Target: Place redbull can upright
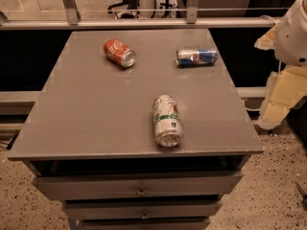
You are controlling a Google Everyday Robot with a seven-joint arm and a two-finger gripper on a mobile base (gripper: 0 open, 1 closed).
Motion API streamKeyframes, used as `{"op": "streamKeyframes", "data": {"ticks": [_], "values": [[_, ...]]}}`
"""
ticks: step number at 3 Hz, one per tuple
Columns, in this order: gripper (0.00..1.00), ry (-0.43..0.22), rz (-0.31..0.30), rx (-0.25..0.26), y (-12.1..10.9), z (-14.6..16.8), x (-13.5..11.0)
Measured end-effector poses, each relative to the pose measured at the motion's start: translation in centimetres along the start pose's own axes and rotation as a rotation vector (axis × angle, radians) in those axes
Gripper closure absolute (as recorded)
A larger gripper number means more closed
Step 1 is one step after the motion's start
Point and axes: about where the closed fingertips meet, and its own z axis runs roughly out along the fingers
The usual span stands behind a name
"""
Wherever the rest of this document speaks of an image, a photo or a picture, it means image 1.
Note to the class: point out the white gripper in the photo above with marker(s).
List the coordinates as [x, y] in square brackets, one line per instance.
[293, 38]

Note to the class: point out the blue silver redbull can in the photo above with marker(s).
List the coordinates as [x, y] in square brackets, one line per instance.
[192, 57]

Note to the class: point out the grey drawer cabinet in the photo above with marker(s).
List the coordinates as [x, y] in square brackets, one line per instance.
[89, 139]

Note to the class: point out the metal railing frame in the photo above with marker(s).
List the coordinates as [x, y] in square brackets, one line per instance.
[92, 14]

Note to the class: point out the white green 7up can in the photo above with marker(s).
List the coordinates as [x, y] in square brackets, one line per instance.
[168, 131]

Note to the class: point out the red coca-cola can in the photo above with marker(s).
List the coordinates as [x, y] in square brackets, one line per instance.
[119, 52]

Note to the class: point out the black office chair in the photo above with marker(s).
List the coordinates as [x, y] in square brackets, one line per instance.
[131, 8]

